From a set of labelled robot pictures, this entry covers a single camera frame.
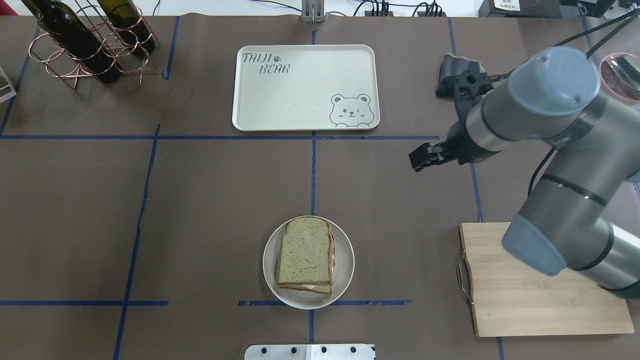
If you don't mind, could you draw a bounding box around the bread slice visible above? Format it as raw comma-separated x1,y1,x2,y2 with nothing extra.
277,284,333,296
275,216,335,286

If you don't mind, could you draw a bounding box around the aluminium frame post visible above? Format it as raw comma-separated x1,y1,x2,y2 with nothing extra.
301,0,327,24

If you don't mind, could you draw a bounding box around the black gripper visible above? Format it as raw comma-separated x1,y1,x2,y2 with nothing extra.
408,121,489,173

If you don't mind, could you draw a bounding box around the green wine bottle middle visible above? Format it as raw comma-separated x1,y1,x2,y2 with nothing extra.
98,0,156,59

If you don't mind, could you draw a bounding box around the white wire cup rack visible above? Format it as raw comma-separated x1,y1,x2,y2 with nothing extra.
0,66,17,104

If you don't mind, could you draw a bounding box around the bread slice on plate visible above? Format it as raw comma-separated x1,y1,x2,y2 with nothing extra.
277,284,333,296

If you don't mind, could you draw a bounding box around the wooden cutting board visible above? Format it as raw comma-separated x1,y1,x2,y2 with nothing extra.
456,222,634,337

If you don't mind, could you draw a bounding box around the green wine bottle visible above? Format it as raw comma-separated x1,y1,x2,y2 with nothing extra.
98,0,156,59
22,0,121,84

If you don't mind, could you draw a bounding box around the black power strip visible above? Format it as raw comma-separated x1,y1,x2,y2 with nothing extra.
353,0,447,18

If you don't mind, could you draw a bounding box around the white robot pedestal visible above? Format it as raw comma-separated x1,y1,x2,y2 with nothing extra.
244,343,377,360

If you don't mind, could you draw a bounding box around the black computer box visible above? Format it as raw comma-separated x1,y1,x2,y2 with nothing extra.
477,0,616,19

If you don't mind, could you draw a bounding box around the grey folded cloth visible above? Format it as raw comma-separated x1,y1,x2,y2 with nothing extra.
435,54,485,99

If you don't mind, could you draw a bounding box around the pink bowl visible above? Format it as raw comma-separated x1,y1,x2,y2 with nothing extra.
599,52,640,108

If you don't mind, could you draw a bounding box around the cream bear tray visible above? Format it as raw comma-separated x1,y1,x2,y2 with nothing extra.
231,44,381,132

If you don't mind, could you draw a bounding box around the white round plate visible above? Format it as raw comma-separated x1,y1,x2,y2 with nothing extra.
262,215,355,310

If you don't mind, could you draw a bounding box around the copper wire bottle rack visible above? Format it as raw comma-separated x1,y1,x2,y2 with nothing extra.
23,0,159,90

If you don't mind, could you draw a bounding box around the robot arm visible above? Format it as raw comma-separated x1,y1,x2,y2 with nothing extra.
409,46,640,304

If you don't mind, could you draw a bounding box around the green wine bottle front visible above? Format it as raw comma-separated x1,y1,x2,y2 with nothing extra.
22,0,121,84

